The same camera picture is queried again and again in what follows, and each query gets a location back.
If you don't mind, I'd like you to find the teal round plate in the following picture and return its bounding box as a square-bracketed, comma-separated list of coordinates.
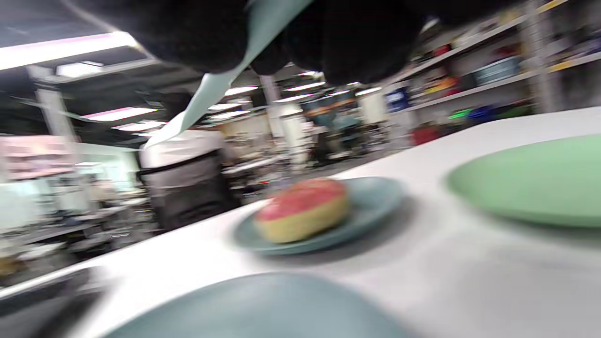
[101, 272, 414, 338]
[232, 176, 407, 256]

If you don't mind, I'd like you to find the light blue dessert shovel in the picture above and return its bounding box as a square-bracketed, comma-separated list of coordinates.
[143, 0, 313, 150]

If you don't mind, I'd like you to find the person's right hand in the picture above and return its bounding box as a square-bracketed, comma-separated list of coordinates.
[61, 0, 517, 86]

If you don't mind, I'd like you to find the black baking tray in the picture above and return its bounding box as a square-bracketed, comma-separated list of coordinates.
[0, 265, 111, 338]

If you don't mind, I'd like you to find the pink frosted mini donut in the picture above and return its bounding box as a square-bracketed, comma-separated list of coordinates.
[254, 177, 351, 245]

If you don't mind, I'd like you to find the green round plate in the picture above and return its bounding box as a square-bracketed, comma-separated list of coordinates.
[445, 134, 601, 229]

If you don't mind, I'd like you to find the white metal storage shelf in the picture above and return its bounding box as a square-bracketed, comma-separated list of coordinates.
[390, 0, 601, 118]

